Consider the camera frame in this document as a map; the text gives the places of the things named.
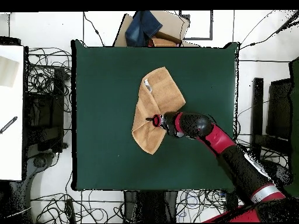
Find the brown cardboard box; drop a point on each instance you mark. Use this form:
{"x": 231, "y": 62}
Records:
{"x": 172, "y": 23}

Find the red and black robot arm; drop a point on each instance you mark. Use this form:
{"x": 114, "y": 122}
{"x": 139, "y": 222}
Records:
{"x": 219, "y": 140}

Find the white desk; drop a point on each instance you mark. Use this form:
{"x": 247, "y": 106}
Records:
{"x": 11, "y": 140}

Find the black power block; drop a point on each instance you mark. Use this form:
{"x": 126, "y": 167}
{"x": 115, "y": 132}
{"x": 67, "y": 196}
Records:
{"x": 232, "y": 200}

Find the black ribbed rod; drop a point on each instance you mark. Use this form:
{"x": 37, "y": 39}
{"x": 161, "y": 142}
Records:
{"x": 8, "y": 124}

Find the black equipment rack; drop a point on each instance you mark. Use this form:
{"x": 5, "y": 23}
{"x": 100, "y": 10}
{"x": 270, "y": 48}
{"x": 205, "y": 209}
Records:
{"x": 44, "y": 116}

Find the black upright post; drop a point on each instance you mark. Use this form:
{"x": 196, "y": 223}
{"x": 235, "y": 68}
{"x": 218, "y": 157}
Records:
{"x": 257, "y": 105}

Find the black chair panel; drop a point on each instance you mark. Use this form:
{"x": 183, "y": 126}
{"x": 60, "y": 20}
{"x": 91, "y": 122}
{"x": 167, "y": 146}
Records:
{"x": 280, "y": 105}

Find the beige paper sheet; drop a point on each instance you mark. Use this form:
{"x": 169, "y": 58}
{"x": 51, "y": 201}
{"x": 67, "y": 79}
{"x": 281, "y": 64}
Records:
{"x": 8, "y": 72}

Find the black swivel chair base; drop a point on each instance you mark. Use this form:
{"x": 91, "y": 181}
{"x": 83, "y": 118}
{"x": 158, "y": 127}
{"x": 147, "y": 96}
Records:
{"x": 280, "y": 172}
{"x": 39, "y": 162}

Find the tan terry towel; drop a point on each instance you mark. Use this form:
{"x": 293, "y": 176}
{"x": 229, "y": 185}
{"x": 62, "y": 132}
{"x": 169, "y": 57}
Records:
{"x": 163, "y": 93}

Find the dark green table cloth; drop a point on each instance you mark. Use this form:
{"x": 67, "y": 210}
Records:
{"x": 98, "y": 151}

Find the black rectangular frame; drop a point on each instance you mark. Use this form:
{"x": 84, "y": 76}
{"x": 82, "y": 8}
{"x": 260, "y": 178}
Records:
{"x": 211, "y": 25}

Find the blue denim jeans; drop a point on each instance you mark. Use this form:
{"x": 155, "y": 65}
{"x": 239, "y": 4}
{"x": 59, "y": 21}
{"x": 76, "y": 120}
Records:
{"x": 142, "y": 28}

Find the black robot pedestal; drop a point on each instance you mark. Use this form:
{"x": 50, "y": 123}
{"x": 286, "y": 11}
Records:
{"x": 151, "y": 207}

